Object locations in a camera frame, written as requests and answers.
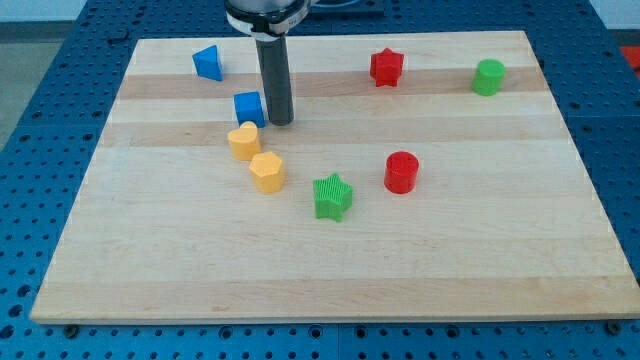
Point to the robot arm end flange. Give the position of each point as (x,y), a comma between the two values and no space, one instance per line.
(266,19)

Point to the green star block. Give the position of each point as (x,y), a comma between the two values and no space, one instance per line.
(332,197)

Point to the yellow hexagon block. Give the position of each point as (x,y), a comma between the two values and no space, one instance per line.
(267,171)

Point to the red cylinder block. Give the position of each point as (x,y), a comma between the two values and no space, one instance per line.
(401,171)

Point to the yellow heart block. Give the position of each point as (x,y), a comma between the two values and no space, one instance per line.
(244,141)

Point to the blue cube block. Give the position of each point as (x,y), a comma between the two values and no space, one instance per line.
(248,108)

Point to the wooden board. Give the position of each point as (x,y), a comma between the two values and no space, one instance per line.
(503,224)

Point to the red star block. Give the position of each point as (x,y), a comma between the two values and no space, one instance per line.
(386,67)

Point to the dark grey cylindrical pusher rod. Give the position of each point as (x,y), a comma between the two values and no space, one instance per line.
(275,74)

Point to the blue triangle block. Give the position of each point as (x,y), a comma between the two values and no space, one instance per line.
(208,64)

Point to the green cylinder block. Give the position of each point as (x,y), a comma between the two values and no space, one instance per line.
(488,77)

